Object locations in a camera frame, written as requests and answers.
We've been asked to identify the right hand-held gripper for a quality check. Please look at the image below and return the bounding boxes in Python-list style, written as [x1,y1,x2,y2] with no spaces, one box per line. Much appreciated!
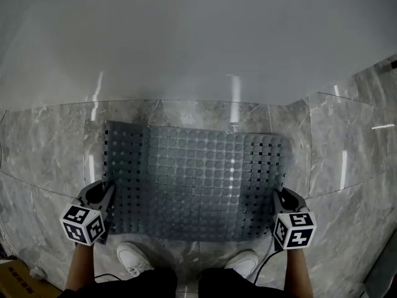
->
[272,187,318,250]

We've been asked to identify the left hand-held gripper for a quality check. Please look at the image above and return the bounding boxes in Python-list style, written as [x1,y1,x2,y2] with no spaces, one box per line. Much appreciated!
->
[59,180,117,247]

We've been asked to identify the grey perforated bath mat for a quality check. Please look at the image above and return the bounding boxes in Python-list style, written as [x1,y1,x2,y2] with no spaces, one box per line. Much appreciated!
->
[102,120,294,245]

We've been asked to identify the person's right forearm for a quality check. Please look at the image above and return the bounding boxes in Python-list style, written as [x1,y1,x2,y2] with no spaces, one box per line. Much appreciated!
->
[285,248,311,292]

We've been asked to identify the person's left forearm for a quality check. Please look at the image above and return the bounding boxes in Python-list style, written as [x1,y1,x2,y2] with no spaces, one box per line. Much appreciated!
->
[65,242,96,291]

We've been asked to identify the grey marble floor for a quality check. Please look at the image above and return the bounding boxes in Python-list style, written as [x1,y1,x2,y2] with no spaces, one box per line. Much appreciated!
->
[0,53,397,298]

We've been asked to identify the white bathtub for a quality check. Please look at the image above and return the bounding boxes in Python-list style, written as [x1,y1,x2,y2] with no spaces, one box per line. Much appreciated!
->
[0,0,397,112]

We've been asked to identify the person's left white shoe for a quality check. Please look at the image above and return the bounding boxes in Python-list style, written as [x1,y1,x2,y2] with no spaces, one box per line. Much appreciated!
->
[115,241,154,278]

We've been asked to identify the person's white shoe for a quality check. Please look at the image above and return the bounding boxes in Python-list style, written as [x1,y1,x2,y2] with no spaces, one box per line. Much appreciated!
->
[223,249,260,279]
[115,241,154,278]

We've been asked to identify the person's right white shoe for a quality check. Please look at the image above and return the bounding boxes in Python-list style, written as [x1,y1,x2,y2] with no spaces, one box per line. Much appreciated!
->
[223,249,260,279]

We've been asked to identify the white crumpled paper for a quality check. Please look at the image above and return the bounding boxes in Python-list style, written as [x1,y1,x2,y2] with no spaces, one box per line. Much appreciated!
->
[29,266,48,280]

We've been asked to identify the person's black trousers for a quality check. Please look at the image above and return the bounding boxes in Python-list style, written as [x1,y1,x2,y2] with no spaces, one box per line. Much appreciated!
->
[58,266,314,298]

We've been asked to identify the grey padded seat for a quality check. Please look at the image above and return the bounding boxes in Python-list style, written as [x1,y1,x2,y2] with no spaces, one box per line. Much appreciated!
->
[362,237,397,298]

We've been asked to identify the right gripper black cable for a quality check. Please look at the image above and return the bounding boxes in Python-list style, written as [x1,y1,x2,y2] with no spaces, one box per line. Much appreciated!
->
[252,249,283,286]

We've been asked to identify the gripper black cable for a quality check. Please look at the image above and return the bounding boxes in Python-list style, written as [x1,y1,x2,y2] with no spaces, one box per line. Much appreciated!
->
[252,249,283,286]
[94,273,122,284]

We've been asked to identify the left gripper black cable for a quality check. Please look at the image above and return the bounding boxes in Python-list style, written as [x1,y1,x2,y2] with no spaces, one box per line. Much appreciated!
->
[94,273,122,284]

